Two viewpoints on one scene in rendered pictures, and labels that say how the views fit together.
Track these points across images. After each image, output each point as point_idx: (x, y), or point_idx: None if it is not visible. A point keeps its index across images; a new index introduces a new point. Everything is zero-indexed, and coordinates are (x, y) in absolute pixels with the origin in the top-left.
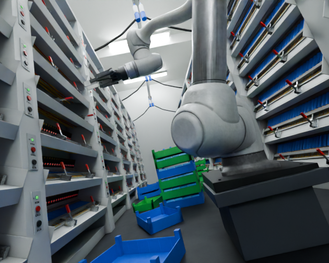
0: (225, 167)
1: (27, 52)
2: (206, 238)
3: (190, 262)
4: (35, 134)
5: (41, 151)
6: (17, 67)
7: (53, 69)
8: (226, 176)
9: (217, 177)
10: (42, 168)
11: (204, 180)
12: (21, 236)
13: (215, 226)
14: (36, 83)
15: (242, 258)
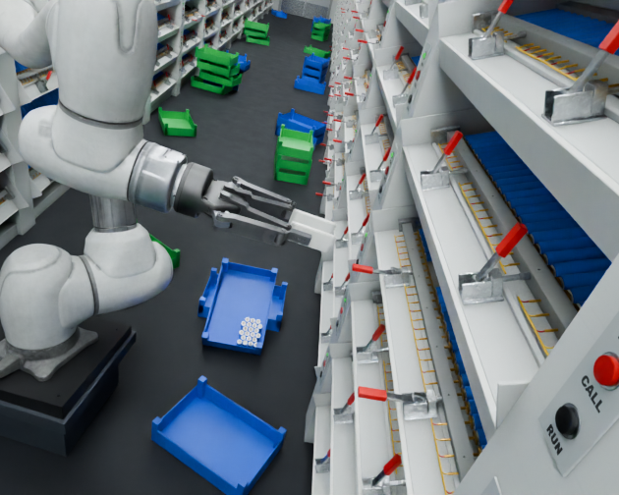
0: (80, 340)
1: (390, 167)
2: (108, 452)
3: (159, 414)
4: (349, 299)
5: (343, 323)
6: (370, 200)
7: (414, 185)
8: (98, 334)
9: (102, 343)
10: (337, 340)
11: (75, 401)
12: None
13: (62, 481)
14: (374, 225)
15: (115, 390)
